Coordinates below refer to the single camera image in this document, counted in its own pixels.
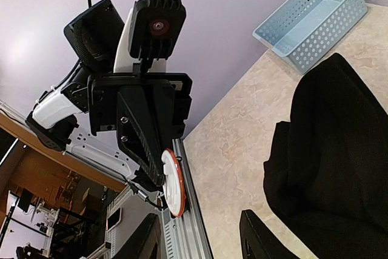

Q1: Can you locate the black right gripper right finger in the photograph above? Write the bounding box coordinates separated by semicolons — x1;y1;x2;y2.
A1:
239;209;298;259

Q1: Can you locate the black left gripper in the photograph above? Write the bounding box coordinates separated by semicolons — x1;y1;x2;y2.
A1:
88;73;192;186

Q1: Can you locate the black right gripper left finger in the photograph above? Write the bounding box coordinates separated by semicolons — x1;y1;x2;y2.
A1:
113;213;162;259

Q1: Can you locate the red round brooch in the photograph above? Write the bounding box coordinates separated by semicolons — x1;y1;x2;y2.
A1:
161;149;186;217

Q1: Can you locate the black garment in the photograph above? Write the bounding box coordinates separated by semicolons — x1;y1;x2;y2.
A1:
264;53;387;258

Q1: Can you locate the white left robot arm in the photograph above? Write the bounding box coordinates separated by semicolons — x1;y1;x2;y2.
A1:
26;70;192;187

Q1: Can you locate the light blue plastic basket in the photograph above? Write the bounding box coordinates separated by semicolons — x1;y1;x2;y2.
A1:
252;0;367;75

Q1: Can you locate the front aluminium rail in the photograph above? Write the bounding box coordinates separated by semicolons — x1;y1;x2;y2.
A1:
103;139;213;258

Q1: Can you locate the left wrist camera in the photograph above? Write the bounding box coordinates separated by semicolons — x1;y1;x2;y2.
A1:
64;0;186;73

